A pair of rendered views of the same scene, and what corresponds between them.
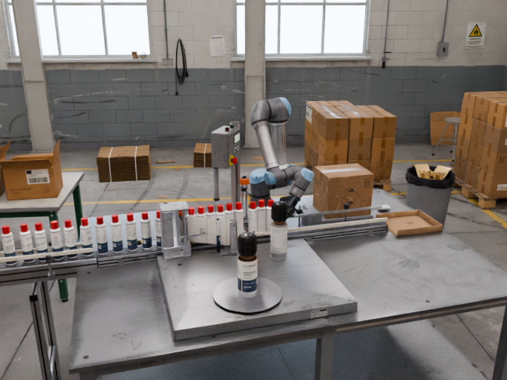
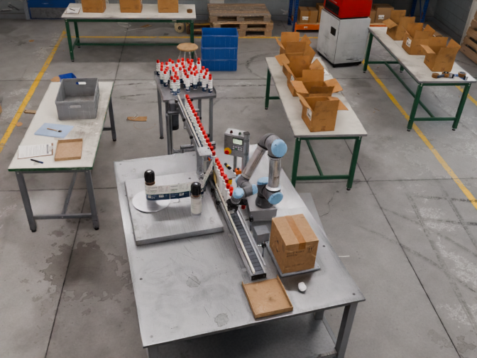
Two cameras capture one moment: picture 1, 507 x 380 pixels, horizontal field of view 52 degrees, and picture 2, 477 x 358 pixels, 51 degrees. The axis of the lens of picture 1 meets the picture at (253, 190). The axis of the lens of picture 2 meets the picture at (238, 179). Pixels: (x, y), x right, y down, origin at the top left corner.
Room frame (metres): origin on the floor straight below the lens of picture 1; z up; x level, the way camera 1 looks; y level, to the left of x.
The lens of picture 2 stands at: (2.61, -3.24, 3.40)
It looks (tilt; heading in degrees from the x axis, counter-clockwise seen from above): 35 degrees down; 88
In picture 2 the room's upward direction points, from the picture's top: 3 degrees clockwise
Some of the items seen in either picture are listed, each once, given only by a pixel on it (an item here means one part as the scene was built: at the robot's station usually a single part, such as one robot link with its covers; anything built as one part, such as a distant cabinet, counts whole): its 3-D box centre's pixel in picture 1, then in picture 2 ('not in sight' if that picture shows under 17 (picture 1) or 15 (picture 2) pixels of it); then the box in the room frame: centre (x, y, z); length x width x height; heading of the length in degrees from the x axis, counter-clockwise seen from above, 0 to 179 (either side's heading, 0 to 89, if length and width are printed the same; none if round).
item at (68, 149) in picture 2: not in sight; (69, 149); (1.13, 0.90, 0.82); 0.34 x 0.24 x 0.03; 101
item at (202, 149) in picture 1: (217, 154); not in sight; (7.07, 0.51, 0.11); 0.65 x 0.54 x 0.22; 92
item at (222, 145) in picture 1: (225, 147); (236, 143); (2.71, 0.15, 1.38); 0.17 x 0.10 x 0.19; 161
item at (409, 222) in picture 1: (408, 222); (266, 295); (2.92, -0.94, 0.85); 0.30 x 0.26 x 0.04; 106
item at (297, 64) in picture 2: not in sight; (301, 76); (3.54, 2.47, 0.97); 0.45 x 0.38 x 0.37; 8
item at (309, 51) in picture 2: not in sight; (293, 62); (3.50, 2.91, 0.97); 0.44 x 0.38 x 0.37; 10
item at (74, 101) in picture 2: not in sight; (79, 98); (1.01, 1.81, 0.91); 0.60 x 0.40 x 0.22; 98
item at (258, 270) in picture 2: (250, 239); (227, 205); (2.66, 0.02, 0.86); 1.65 x 0.08 x 0.04; 106
